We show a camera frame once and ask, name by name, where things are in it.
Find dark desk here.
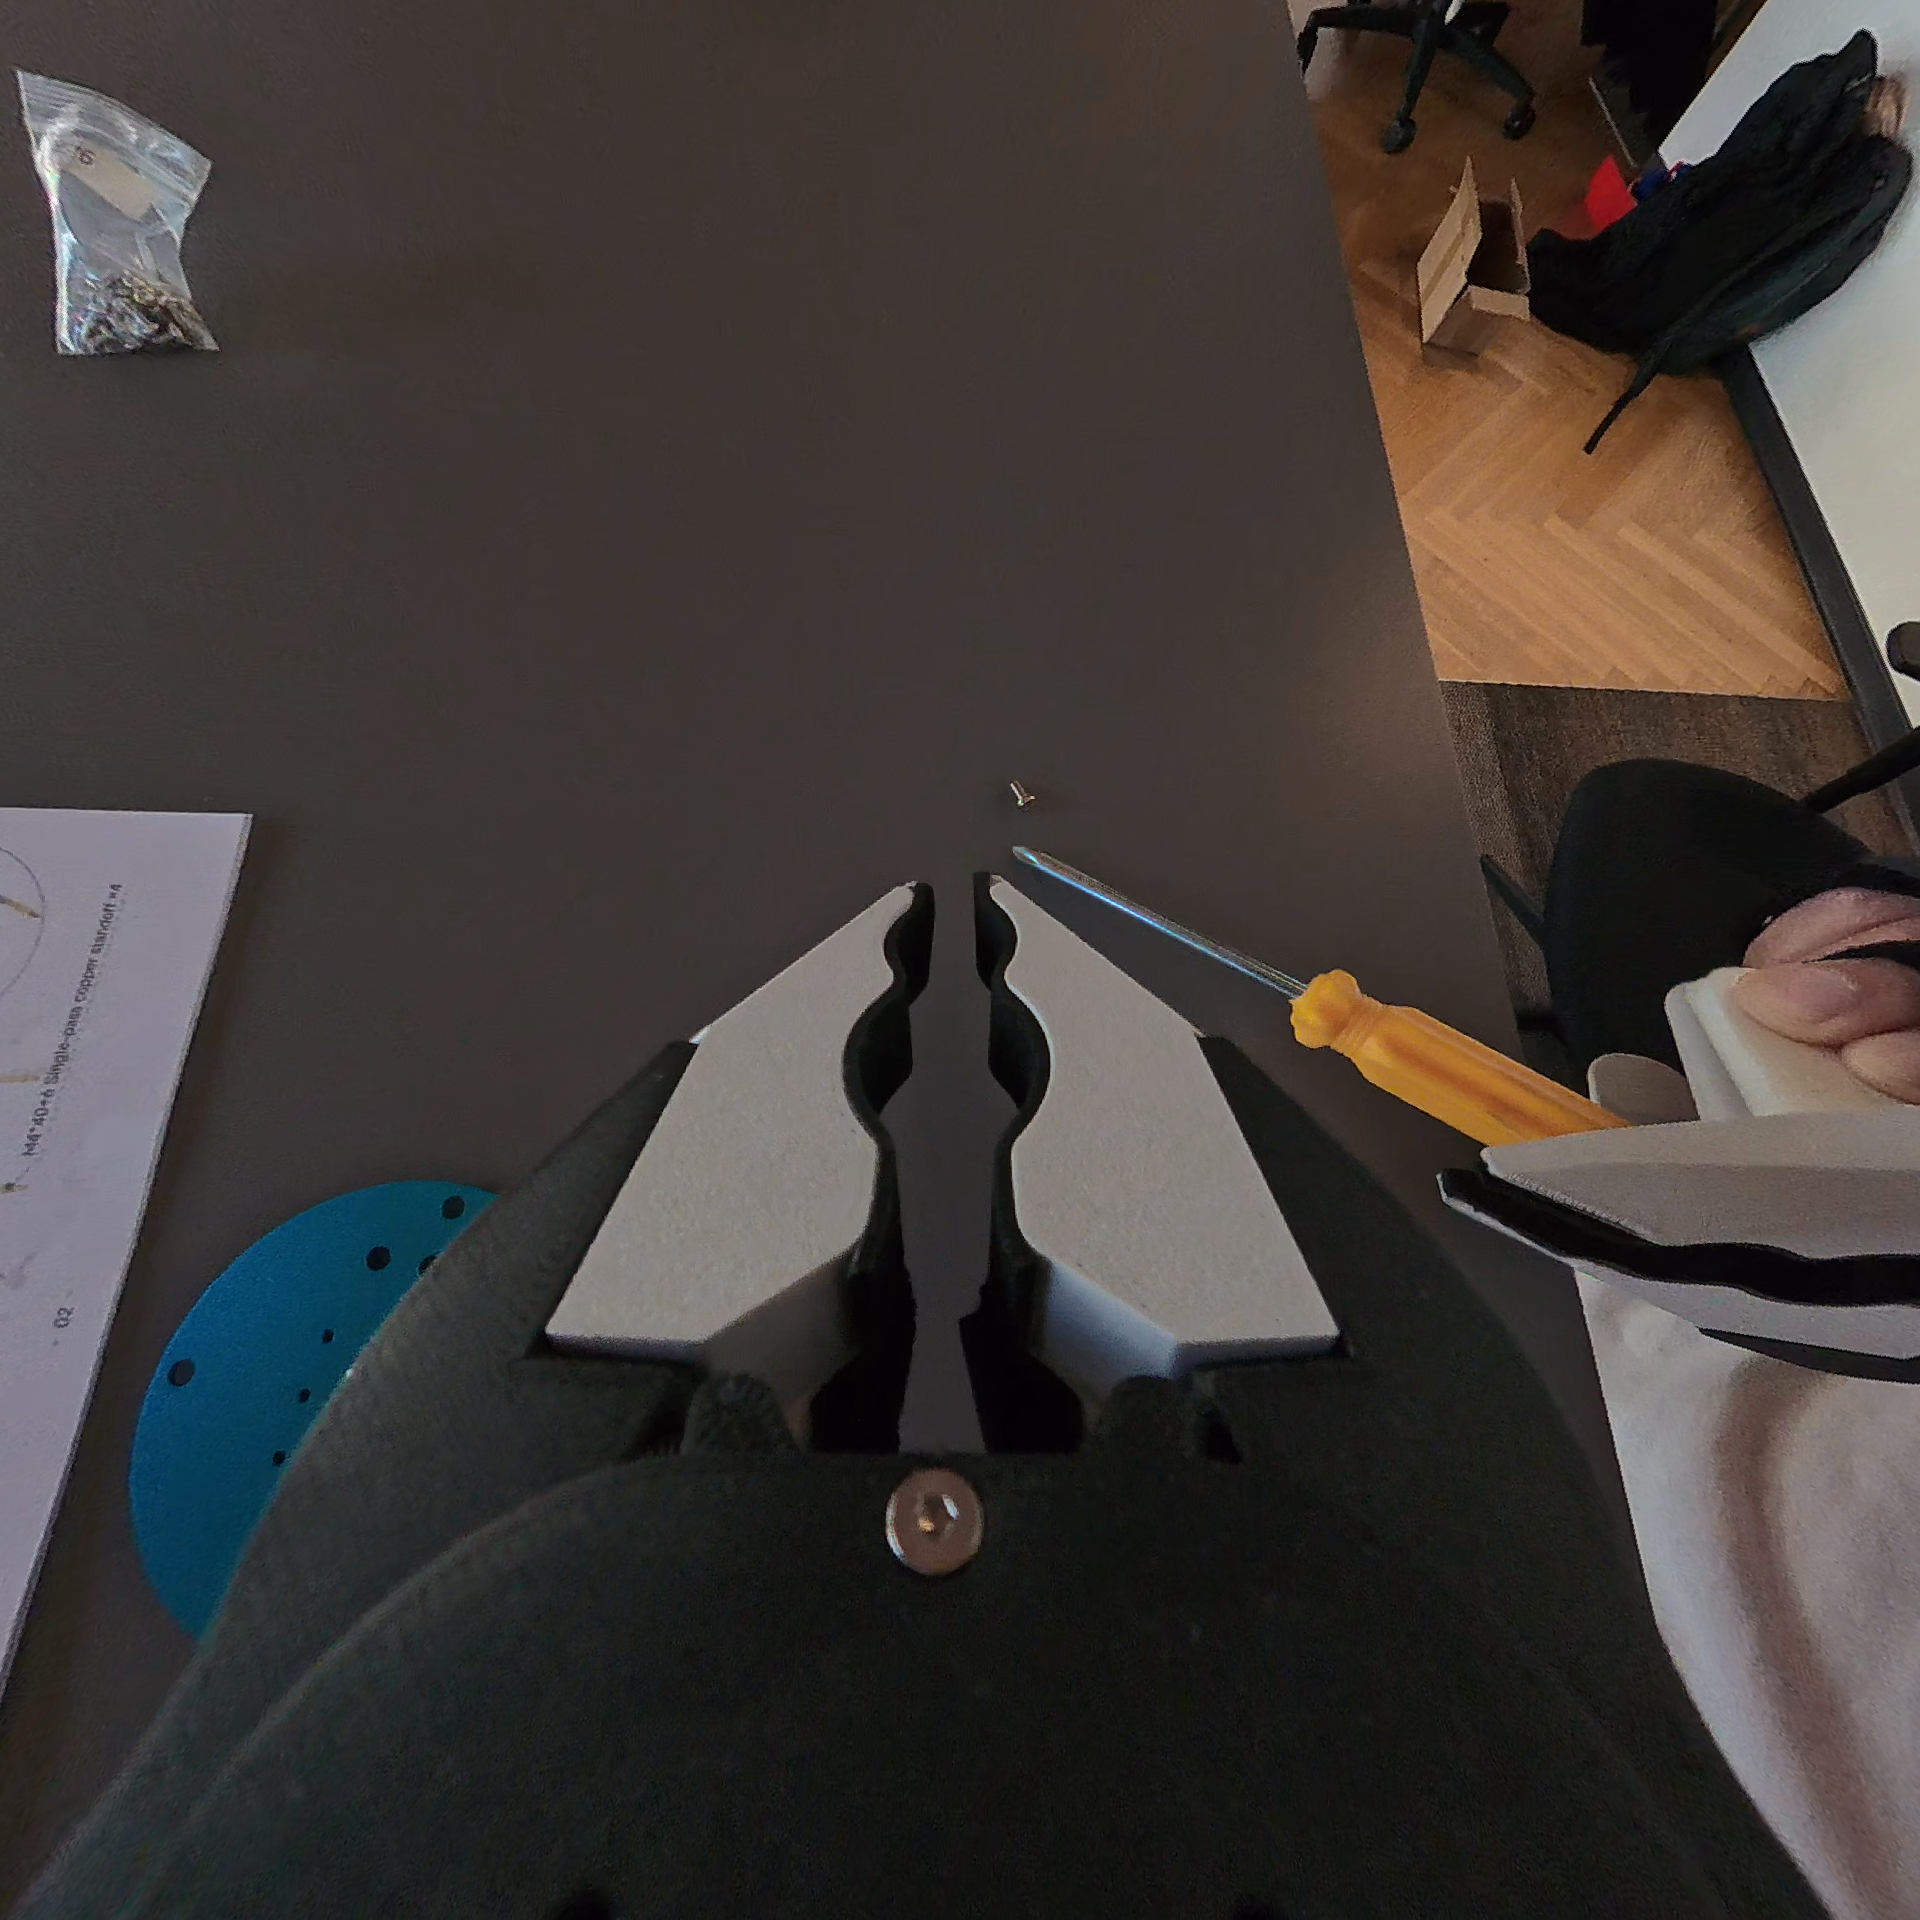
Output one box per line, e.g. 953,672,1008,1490
0,0,1643,1920

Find black backpack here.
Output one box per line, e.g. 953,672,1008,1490
1525,30,1914,455

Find blue perforated round plate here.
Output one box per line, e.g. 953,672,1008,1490
128,1180,500,1644

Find person's black trousers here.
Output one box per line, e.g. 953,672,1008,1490
1541,756,1920,1086

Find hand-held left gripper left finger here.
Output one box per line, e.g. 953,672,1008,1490
544,877,938,1453

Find black office chair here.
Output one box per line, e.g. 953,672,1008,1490
1296,0,1540,155

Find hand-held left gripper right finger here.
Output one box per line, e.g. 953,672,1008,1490
965,869,1344,1453

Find person's white shirt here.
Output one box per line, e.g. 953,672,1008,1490
1577,1274,1920,1920

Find dark grey rug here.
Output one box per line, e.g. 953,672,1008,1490
1439,681,1907,1021

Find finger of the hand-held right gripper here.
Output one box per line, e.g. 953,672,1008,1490
1435,1170,1920,1359
1476,1106,1920,1253

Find white table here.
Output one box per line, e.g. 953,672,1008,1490
1656,0,1920,781

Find open cardboard box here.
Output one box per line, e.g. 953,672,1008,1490
1415,153,1536,354

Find white instruction sheet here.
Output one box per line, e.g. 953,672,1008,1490
0,810,254,1698

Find person's right hand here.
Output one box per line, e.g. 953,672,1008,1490
1743,883,1920,1108

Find clear bag of screws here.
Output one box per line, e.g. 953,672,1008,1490
14,65,222,359

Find yellow handle screwdriver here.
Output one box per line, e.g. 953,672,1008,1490
1012,843,1631,1145

